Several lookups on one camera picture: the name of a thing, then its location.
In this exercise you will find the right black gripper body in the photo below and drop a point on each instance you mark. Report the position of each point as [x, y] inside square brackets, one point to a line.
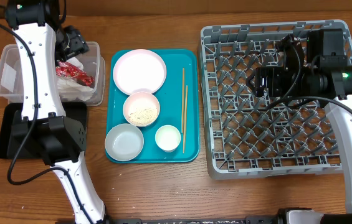
[290, 81]

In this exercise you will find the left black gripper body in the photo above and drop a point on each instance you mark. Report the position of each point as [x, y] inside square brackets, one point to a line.
[70, 43]

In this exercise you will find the red white wrapper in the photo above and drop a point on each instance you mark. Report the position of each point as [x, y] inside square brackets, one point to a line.
[67, 70]

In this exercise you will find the pink rice bowl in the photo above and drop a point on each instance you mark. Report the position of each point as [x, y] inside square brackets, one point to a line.
[140, 100]

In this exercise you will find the grey shallow bowl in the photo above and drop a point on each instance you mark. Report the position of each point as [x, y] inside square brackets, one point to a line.
[124, 142]

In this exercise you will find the small white cup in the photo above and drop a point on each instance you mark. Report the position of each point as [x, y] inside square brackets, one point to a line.
[168, 138]

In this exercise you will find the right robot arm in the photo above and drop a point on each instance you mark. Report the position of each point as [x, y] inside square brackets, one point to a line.
[321, 73]

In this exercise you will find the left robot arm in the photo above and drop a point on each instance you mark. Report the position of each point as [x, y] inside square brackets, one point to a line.
[44, 129]

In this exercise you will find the clear plastic waste bin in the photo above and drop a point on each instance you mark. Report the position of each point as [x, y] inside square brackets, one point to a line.
[70, 89]

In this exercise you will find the grey dishwasher rack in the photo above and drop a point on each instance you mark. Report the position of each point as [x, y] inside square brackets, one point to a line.
[243, 139]

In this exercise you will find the black rectangular tray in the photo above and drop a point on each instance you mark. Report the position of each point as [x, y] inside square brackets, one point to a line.
[12, 114]

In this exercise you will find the large white plate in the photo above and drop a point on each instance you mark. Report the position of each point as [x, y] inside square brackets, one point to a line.
[139, 70]

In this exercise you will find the short wooden chopstick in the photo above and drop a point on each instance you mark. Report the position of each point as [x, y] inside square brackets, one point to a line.
[185, 118]

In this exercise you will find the teal serving tray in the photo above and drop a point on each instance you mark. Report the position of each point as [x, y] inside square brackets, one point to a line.
[181, 67]

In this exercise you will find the long wooden chopstick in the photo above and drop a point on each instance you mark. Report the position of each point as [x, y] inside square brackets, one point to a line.
[182, 101]

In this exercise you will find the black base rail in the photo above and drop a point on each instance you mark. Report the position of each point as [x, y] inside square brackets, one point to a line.
[194, 221]

